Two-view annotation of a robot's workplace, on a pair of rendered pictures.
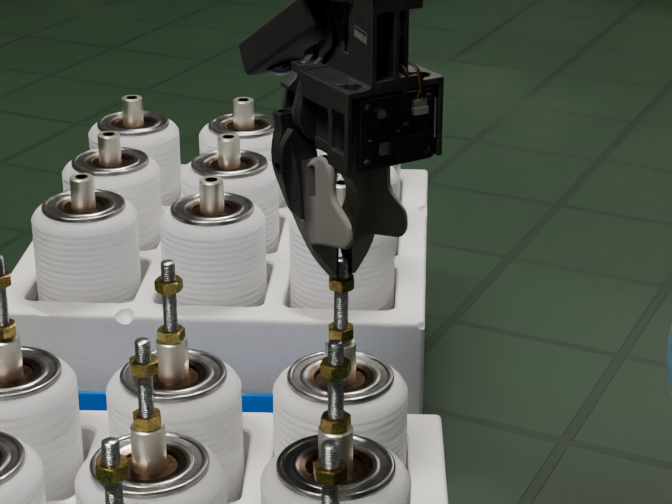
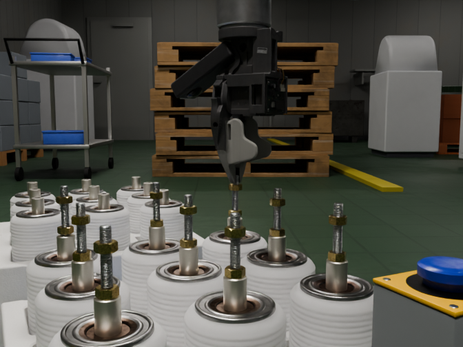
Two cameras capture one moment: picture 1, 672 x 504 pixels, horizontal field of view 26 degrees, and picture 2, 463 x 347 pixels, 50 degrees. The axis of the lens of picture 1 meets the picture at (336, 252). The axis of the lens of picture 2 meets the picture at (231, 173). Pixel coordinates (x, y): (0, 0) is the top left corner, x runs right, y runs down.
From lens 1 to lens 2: 54 cm
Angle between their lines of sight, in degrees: 32
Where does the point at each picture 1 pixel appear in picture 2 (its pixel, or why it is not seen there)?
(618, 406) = not seen: hidden behind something
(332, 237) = (243, 155)
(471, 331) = not seen: hidden behind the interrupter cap
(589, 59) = not seen: hidden behind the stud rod
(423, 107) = (284, 88)
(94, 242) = (51, 226)
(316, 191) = (231, 136)
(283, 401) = (217, 248)
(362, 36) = (263, 50)
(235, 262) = (122, 228)
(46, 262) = (23, 241)
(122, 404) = (141, 259)
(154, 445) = (196, 255)
